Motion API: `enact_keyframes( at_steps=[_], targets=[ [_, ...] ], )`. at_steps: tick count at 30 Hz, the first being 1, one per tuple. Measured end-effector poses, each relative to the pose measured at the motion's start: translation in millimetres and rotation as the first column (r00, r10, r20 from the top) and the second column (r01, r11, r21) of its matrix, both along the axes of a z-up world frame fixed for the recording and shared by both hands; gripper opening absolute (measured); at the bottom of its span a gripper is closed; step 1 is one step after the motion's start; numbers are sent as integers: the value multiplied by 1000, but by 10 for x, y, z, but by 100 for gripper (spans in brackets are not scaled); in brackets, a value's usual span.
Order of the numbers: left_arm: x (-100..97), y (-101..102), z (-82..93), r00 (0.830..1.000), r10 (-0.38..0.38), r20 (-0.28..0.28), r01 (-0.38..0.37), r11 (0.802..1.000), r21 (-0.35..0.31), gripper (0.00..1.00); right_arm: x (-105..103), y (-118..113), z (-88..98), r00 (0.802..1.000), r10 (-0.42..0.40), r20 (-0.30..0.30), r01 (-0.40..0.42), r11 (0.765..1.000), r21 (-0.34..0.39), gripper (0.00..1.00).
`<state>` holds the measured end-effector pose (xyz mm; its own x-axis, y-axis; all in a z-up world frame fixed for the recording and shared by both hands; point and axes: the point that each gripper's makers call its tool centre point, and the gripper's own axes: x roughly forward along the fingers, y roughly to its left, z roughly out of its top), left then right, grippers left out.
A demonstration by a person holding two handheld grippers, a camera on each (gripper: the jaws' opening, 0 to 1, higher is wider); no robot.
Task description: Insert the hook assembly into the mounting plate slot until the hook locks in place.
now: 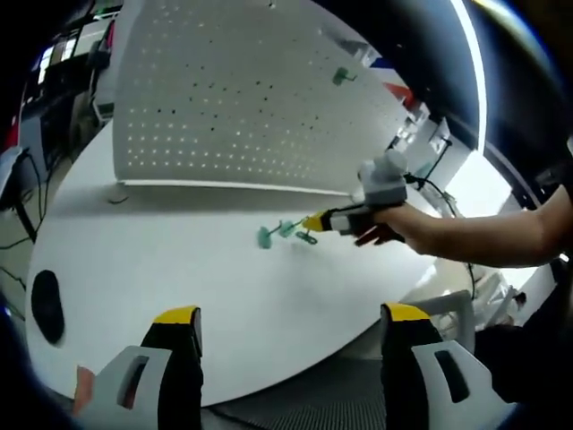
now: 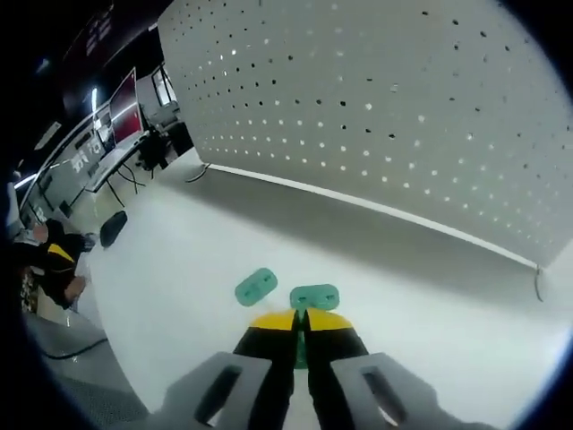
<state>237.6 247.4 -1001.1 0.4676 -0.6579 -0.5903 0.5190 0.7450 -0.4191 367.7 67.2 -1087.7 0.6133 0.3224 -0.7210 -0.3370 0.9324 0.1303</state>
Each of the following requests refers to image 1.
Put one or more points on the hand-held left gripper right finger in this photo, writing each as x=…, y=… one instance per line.
x=416, y=385

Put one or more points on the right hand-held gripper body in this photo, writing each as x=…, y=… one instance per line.
x=385, y=186

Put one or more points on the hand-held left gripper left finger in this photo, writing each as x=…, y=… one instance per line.
x=161, y=385

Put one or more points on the white perforated mounting plate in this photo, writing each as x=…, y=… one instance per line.
x=201, y=112

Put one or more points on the person's right hand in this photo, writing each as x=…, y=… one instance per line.
x=403, y=226

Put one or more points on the black tripod stand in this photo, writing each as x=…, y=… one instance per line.
x=440, y=157

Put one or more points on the white storage shelf rack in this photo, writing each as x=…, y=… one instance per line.
x=416, y=121

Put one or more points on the salmon pink sheet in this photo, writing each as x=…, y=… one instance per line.
x=84, y=389

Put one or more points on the grey ribbed floor mat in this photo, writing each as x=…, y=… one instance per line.
x=313, y=394

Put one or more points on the ceiling light strip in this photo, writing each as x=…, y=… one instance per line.
x=474, y=67

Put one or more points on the white tray on black stand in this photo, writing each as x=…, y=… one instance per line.
x=9, y=168

